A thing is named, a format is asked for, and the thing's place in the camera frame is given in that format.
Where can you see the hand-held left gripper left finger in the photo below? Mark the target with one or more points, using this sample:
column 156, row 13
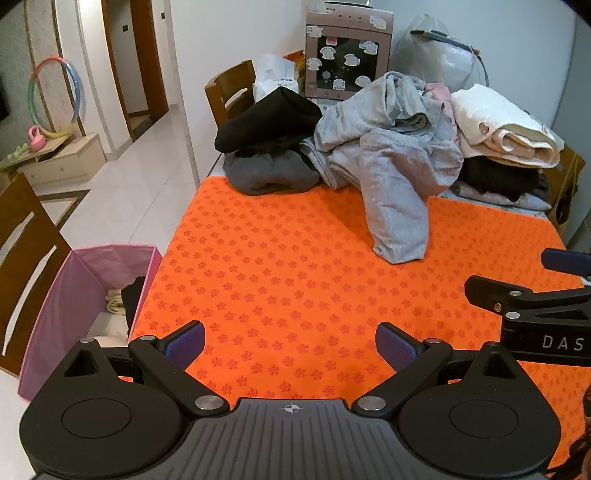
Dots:
column 185, row 345

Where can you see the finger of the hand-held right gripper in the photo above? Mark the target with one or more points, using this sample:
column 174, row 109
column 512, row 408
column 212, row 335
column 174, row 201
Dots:
column 565, row 262
column 489, row 290

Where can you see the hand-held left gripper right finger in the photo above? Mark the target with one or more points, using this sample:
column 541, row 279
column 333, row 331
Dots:
column 395, row 347

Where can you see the black garment in bin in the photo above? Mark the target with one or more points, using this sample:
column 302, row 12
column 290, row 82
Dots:
column 135, row 297

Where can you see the grey striped cloth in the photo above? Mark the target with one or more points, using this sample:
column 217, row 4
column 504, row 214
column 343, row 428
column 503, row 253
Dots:
column 521, row 203

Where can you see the white folded cloth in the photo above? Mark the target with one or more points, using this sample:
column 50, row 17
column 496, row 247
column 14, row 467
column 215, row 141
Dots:
column 108, row 330

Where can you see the cream knitted cloth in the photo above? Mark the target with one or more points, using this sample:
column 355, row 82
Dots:
column 114, row 302

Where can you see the wooden chair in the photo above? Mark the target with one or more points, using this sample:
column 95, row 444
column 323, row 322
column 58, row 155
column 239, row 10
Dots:
column 231, row 87
column 570, row 175
column 27, row 221

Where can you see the black folded garment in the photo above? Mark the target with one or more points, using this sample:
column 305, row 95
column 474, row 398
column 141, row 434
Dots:
column 494, row 177

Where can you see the pink fabric storage bin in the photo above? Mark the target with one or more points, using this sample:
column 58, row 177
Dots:
column 60, row 314

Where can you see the orange flower-patterned mat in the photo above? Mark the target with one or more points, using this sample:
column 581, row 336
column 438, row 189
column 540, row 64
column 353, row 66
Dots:
column 286, row 258

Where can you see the cream white jacket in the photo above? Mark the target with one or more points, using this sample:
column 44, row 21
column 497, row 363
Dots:
column 498, row 124

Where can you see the folded light grey cloth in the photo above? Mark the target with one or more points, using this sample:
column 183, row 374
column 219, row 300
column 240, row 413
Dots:
column 323, row 168

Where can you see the dark grey garment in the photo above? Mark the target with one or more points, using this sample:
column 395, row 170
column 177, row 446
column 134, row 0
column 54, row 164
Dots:
column 272, row 173

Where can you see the pink garment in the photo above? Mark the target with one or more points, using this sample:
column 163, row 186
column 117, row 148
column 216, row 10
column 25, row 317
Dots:
column 438, row 94

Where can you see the low cream cabinet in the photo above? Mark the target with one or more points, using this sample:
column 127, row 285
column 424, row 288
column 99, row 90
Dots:
column 64, row 161

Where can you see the light grey sweatshirt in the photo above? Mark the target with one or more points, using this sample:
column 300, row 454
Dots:
column 360, row 110

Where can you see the clear plastic bag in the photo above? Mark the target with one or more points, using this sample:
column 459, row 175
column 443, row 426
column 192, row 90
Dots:
column 429, row 55

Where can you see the pink kettlebell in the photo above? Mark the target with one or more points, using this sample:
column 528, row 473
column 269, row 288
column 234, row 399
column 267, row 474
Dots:
column 38, row 144

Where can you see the green toy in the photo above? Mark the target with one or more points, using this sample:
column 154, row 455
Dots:
column 17, row 153

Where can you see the colourful hula hoop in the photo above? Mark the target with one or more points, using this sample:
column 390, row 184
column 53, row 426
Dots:
column 77, row 90

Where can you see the white plastic bag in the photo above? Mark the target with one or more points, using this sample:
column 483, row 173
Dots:
column 274, row 74

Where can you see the pink appliance with stickers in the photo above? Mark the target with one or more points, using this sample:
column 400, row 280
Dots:
column 351, row 27

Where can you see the orange bag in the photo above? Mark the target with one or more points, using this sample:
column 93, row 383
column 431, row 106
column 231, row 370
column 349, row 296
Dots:
column 295, row 62

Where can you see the wooden door frame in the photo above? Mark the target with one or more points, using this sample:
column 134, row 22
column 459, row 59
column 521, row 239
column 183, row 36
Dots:
column 157, row 69

